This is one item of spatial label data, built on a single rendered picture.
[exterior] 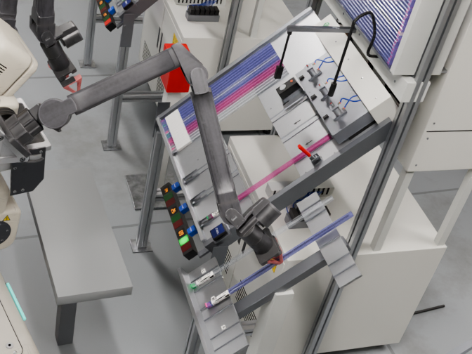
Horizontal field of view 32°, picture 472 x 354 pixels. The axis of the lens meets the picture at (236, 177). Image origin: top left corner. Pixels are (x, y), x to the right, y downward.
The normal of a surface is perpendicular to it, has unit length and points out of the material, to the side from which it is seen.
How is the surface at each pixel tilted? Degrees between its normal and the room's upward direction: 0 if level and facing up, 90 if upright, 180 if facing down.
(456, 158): 90
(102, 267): 0
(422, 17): 90
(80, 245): 0
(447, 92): 90
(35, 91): 0
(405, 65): 90
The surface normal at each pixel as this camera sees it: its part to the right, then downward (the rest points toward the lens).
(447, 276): 0.20, -0.76
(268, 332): 0.29, 0.65
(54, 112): 0.11, 0.09
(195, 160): -0.51, -0.52
